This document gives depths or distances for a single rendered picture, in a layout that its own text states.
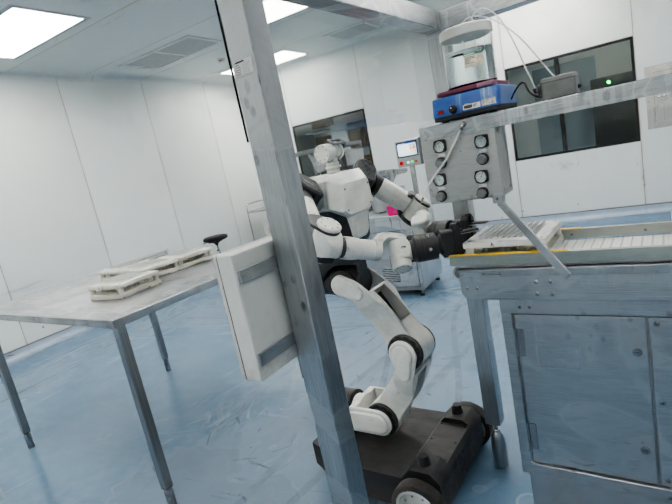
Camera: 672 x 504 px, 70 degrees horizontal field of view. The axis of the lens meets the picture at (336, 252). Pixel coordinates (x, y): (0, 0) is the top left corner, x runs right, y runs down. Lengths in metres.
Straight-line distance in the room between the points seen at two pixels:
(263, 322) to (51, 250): 5.30
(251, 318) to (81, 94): 5.97
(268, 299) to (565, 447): 1.15
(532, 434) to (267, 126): 1.32
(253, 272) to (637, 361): 1.11
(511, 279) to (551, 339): 0.23
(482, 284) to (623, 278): 0.37
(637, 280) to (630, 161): 5.28
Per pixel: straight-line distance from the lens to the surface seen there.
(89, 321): 2.26
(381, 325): 1.86
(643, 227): 1.69
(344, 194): 1.72
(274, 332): 0.99
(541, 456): 1.83
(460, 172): 1.44
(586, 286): 1.47
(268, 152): 0.93
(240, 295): 0.92
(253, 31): 0.96
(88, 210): 6.44
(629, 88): 1.35
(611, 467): 1.80
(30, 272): 6.05
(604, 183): 6.72
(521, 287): 1.51
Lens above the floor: 1.34
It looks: 11 degrees down
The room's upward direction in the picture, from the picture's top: 12 degrees counter-clockwise
